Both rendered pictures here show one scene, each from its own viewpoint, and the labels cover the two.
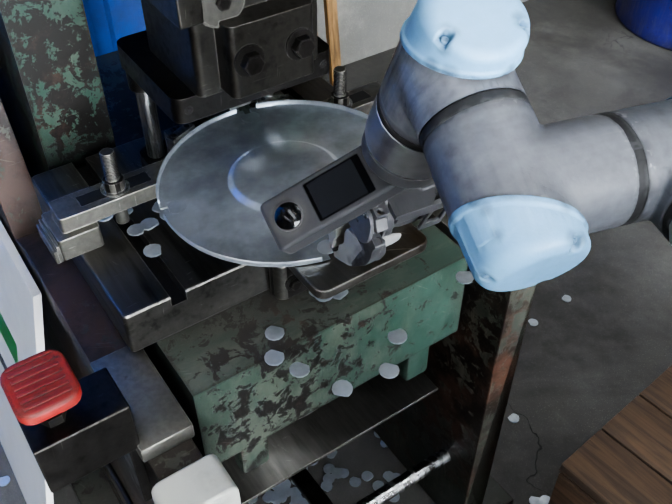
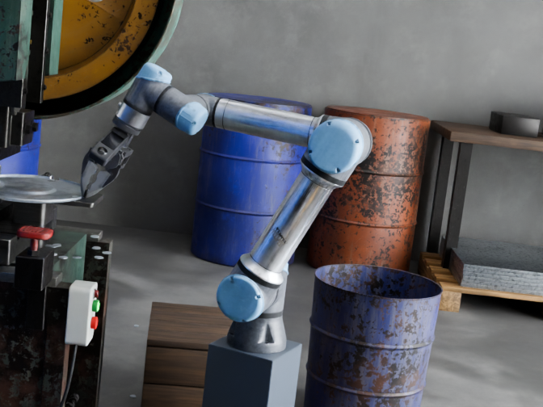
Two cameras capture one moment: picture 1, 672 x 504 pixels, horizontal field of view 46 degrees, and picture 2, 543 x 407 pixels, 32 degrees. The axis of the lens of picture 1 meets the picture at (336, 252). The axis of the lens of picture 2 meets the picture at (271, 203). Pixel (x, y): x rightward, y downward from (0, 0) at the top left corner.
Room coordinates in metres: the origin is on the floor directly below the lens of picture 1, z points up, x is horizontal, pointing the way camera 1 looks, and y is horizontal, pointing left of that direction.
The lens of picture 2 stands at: (-1.08, 1.63, 1.22)
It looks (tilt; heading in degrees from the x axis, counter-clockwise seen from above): 10 degrees down; 304
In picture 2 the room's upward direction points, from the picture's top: 7 degrees clockwise
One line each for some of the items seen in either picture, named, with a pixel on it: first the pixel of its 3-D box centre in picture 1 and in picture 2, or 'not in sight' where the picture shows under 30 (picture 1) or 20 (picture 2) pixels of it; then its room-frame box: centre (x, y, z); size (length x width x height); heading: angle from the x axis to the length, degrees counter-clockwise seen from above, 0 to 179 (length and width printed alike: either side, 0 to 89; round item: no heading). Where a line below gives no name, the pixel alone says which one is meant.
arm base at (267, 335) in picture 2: not in sight; (258, 325); (0.23, -0.30, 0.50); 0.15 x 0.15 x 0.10
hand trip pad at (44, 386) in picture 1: (48, 405); (34, 246); (0.45, 0.27, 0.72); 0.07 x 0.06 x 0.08; 34
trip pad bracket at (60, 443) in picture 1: (91, 457); (32, 291); (0.46, 0.25, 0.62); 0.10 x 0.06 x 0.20; 124
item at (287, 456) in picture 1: (255, 363); not in sight; (0.83, 0.13, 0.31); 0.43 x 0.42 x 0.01; 124
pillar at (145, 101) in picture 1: (147, 107); not in sight; (0.83, 0.23, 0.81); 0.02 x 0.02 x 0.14
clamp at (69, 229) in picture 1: (107, 189); not in sight; (0.73, 0.27, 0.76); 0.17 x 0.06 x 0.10; 124
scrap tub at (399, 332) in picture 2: not in sight; (368, 350); (0.32, -1.09, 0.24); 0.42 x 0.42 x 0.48
